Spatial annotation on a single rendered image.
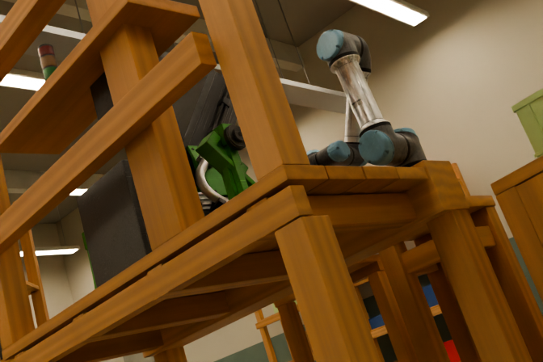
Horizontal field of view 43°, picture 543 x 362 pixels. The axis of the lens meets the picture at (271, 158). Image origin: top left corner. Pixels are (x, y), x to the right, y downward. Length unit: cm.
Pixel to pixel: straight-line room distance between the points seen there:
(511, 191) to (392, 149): 52
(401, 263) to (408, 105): 602
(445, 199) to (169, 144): 75
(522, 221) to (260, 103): 80
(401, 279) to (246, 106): 100
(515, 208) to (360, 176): 48
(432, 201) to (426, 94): 632
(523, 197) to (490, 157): 586
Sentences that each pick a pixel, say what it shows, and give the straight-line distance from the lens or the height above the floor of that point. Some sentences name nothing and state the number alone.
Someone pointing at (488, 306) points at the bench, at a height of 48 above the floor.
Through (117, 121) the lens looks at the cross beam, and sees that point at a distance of 190.
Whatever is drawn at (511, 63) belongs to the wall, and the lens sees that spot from 784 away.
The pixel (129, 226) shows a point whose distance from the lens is 214.
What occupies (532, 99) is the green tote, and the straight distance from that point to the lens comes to 199.
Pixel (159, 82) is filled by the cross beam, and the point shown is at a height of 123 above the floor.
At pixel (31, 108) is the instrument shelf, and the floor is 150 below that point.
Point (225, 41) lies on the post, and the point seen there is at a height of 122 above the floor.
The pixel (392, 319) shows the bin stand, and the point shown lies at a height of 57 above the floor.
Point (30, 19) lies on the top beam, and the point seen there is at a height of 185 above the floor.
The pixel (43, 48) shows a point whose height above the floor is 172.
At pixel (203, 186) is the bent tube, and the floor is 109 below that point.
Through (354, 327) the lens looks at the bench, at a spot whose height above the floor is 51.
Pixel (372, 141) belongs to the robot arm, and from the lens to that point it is 234.
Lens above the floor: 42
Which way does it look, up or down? 19 degrees up
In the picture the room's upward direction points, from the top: 19 degrees counter-clockwise
